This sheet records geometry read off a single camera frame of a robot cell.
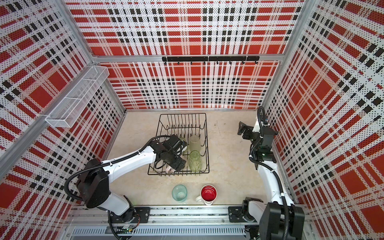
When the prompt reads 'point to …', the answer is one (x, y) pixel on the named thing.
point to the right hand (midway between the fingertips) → (248, 124)
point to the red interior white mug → (208, 194)
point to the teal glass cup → (179, 193)
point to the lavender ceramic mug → (169, 169)
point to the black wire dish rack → (192, 128)
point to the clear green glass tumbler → (195, 161)
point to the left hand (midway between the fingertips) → (177, 165)
